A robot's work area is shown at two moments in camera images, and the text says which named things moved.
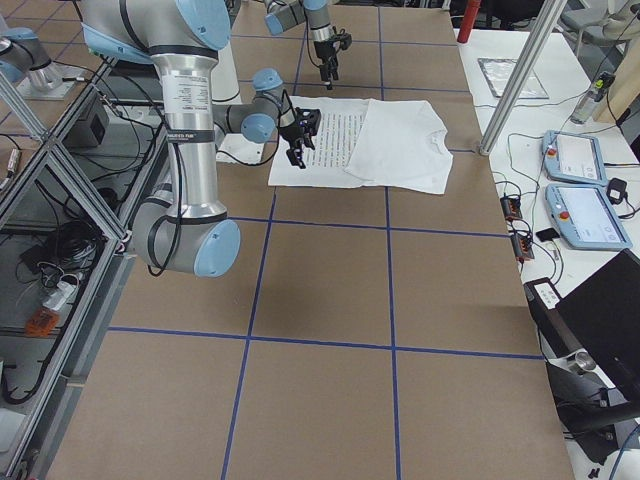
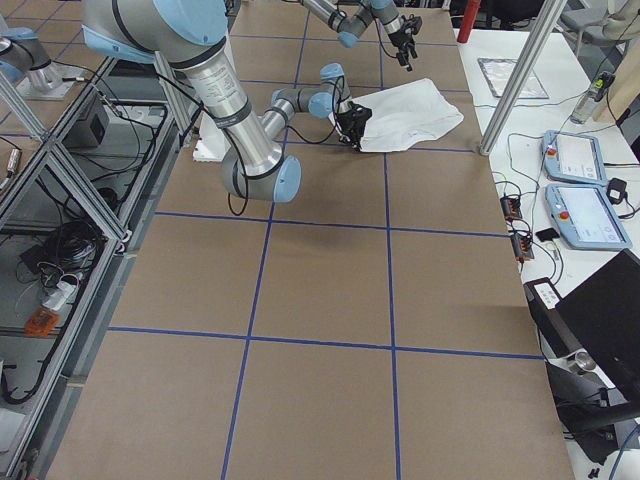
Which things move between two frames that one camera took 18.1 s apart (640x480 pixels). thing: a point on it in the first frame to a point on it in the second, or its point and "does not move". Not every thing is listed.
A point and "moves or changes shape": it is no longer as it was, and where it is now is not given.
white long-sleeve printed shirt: (375, 143) moves or changes shape
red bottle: (469, 20) does not move
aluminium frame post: (551, 12) does not move
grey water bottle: (593, 97) does not move
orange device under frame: (42, 322) does not move
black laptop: (600, 320) does not move
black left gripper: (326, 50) to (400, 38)
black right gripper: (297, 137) to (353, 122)
